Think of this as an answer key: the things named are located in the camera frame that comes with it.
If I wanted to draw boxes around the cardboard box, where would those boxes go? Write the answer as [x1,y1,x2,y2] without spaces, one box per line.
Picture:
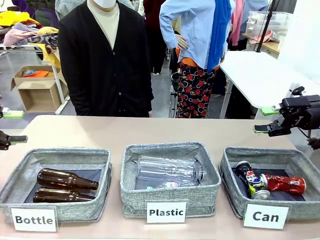
[10,65,70,113]

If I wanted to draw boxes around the person's left forearm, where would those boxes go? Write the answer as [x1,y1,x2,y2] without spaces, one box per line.
[141,72,154,113]

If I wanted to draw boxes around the white Plastic label card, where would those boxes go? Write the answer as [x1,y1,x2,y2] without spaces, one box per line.
[146,201,187,224]

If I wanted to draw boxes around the clear plastic storage boxes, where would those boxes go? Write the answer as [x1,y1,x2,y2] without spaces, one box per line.
[245,11,293,38]

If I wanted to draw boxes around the wooden workbench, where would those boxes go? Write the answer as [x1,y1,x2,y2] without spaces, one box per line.
[242,33,281,60]

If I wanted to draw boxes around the brown glass bottle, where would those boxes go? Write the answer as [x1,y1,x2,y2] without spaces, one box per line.
[32,187,96,203]
[36,168,99,191]

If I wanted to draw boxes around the black pole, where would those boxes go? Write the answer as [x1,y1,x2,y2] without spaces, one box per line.
[256,0,280,53]

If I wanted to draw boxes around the crushed black blue can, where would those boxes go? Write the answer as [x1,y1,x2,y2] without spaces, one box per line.
[235,161,272,200]

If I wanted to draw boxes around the person in dark trousers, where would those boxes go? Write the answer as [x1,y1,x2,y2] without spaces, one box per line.
[143,0,168,75]

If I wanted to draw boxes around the orange cloth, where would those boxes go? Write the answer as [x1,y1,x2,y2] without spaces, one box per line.
[22,69,50,78]

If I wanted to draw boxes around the black red floral skirt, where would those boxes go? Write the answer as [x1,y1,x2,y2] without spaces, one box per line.
[176,61,221,119]

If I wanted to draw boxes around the crushed red can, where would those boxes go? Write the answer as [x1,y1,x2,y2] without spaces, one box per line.
[259,173,307,195]

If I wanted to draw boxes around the mannequin hand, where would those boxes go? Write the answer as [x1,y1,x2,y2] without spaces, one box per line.
[176,34,189,50]

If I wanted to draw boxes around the yellow cloth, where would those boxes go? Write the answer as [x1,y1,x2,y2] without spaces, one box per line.
[0,11,40,27]

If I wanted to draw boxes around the large clear plastic bottle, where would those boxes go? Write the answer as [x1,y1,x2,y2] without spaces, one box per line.
[136,155,207,187]

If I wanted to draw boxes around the grey basket labelled Bottle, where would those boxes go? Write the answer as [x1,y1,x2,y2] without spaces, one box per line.
[0,147,113,223]

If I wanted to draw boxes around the white face mask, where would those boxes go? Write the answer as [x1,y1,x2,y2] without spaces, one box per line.
[94,0,118,8]

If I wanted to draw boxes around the grey basket labelled Plastic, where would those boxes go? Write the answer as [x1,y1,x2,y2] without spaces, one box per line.
[120,141,222,218]

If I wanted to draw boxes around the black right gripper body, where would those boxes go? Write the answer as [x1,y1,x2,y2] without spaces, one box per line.
[279,94,320,131]

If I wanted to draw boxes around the person's right forearm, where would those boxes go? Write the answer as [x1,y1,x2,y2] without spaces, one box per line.
[65,74,83,116]

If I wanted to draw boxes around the orange garment on mannequin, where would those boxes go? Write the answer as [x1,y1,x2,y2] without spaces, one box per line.
[175,47,221,70]

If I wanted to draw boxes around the white Bottle label card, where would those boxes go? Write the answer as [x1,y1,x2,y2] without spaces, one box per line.
[10,206,58,232]

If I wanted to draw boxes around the blue scarf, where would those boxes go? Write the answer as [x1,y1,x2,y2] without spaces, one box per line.
[206,0,233,73]

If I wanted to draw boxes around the white Can label card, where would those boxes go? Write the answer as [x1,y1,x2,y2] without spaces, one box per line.
[242,203,290,230]

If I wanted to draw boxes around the grey basket labelled Can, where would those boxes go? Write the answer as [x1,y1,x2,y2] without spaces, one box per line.
[219,146,320,221]

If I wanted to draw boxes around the white folding table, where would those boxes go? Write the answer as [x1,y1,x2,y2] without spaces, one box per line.
[219,50,320,119]

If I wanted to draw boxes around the light blue mannequin shirt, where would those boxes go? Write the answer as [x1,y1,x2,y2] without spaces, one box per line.
[159,0,236,70]

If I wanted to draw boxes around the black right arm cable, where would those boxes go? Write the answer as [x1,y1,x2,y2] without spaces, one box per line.
[298,127,320,151]

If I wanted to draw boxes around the dark patterned cloth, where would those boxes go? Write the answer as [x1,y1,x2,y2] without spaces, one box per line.
[14,34,60,55]

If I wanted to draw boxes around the pink hanging garment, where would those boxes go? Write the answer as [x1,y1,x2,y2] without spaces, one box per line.
[229,0,246,46]

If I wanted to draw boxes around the pink checked cloth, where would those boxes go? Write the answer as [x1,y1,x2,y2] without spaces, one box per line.
[3,23,40,47]

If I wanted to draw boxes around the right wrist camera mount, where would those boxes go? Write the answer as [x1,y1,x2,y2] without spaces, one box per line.
[288,83,306,98]

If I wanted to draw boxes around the person in black cardigan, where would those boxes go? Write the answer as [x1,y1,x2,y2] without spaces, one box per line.
[58,0,155,118]

